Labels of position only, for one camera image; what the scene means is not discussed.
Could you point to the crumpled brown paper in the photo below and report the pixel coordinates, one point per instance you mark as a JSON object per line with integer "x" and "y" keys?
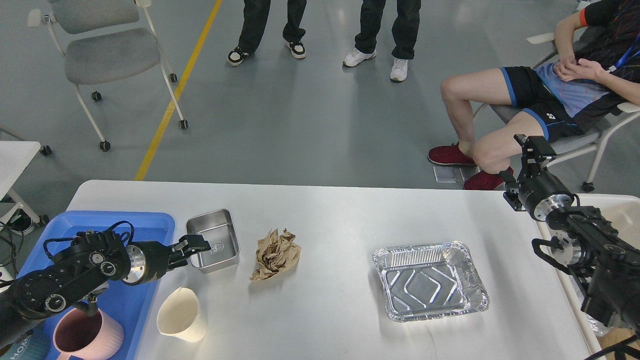
{"x": 275, "y": 253}

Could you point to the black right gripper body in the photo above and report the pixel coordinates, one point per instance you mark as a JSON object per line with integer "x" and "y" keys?
{"x": 542, "y": 193}

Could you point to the teal mug with tea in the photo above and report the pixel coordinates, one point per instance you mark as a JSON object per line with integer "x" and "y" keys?
{"x": 33, "y": 347}

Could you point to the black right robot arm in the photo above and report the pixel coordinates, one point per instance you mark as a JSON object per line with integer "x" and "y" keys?
{"x": 584, "y": 245}

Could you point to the small white side table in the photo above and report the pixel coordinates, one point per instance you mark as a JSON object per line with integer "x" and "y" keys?
{"x": 15, "y": 156}

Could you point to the grey chair under person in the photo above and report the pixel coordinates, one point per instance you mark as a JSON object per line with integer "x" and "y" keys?
{"x": 597, "y": 137}

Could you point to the grey office chair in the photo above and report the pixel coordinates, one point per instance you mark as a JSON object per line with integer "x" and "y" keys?
{"x": 108, "y": 57}

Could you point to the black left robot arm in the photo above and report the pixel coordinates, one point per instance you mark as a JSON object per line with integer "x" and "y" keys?
{"x": 80, "y": 266}

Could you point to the aluminium foil tray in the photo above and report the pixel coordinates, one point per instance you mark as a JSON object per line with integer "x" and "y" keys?
{"x": 429, "y": 281}

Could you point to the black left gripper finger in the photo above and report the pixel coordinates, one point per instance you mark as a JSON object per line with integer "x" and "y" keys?
{"x": 190, "y": 244}
{"x": 177, "y": 263}

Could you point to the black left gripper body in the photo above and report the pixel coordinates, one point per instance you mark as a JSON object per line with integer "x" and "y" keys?
{"x": 148, "y": 261}

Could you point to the cream paper cup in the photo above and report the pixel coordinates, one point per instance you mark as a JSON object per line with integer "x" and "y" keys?
{"x": 181, "y": 316}

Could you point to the seated person in shorts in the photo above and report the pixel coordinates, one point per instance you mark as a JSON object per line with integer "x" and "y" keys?
{"x": 597, "y": 69}

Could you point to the square stainless steel container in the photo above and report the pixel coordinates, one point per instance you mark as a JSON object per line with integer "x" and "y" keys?
{"x": 217, "y": 228}

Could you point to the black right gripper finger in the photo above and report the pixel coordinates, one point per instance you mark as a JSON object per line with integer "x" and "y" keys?
{"x": 511, "y": 193}
{"x": 537, "y": 153}

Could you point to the white waste bin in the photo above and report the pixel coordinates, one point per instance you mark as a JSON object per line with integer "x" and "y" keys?
{"x": 625, "y": 210}

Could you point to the blue plastic tray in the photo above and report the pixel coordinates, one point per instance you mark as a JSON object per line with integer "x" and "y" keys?
{"x": 126, "y": 304}

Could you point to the pink ribbed mug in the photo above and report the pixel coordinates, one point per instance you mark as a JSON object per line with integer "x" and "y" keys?
{"x": 79, "y": 335}

